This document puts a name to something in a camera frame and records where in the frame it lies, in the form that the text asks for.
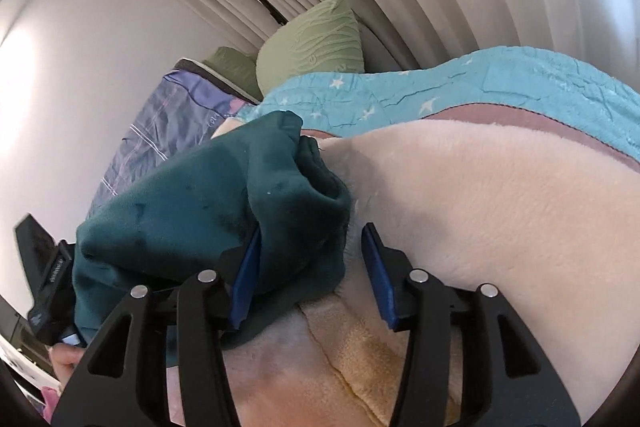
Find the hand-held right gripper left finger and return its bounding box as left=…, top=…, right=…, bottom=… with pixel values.
left=50, top=227, right=263, bottom=427

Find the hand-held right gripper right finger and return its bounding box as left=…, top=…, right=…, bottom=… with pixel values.
left=361, top=223, right=582, bottom=427

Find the dark green sweater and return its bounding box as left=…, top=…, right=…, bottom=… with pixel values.
left=72, top=109, right=353, bottom=368

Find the person's left hand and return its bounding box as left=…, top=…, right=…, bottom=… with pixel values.
left=50, top=342, right=88, bottom=390

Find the plush printed blanket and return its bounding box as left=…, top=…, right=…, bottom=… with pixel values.
left=165, top=46, right=640, bottom=427

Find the blue plaid sheet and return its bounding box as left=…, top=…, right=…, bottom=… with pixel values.
left=87, top=67, right=261, bottom=223

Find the green pillow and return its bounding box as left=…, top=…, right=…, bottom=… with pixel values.
left=202, top=47, right=263, bottom=102
left=255, top=0, right=366, bottom=94

